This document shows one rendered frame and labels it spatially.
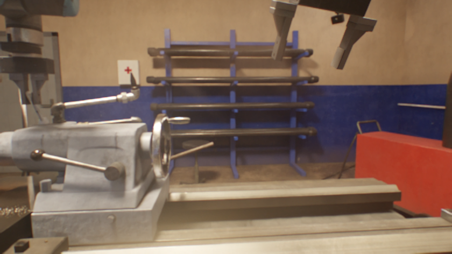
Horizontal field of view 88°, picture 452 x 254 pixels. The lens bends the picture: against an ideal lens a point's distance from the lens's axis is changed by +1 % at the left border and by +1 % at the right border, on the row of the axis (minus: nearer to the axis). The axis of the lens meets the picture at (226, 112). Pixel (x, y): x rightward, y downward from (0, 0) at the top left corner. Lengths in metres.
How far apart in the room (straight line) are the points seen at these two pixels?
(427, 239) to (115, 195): 0.93
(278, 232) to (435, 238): 0.46
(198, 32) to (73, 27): 1.89
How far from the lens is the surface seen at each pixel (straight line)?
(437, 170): 2.67
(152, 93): 3.92
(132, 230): 0.81
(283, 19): 0.47
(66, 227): 0.87
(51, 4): 0.84
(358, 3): 0.50
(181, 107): 3.48
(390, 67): 4.94
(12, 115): 4.83
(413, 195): 2.82
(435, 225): 1.09
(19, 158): 0.96
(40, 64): 0.97
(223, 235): 0.81
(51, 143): 0.90
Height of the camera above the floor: 1.28
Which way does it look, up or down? 6 degrees down
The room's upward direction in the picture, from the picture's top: straight up
